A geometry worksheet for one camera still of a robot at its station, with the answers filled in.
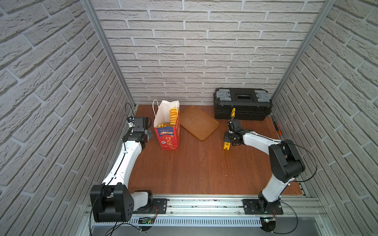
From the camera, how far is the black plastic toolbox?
3.28ft

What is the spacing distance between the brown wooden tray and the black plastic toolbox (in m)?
0.09

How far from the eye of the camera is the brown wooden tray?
3.45 feet
